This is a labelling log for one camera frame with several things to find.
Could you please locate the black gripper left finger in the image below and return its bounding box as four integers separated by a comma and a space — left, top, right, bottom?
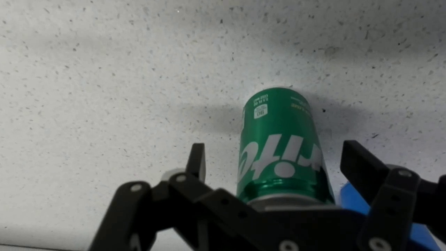
87, 142, 298, 251

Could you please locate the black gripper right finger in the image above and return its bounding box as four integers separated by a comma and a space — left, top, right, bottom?
338, 139, 446, 251

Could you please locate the green soda can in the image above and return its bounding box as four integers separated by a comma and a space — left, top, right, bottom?
235, 86, 335, 206

